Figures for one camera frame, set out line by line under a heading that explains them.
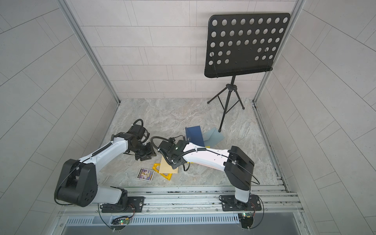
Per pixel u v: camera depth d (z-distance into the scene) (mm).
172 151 561
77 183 409
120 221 658
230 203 708
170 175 794
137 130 697
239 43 657
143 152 723
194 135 964
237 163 429
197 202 724
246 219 684
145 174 789
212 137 960
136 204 711
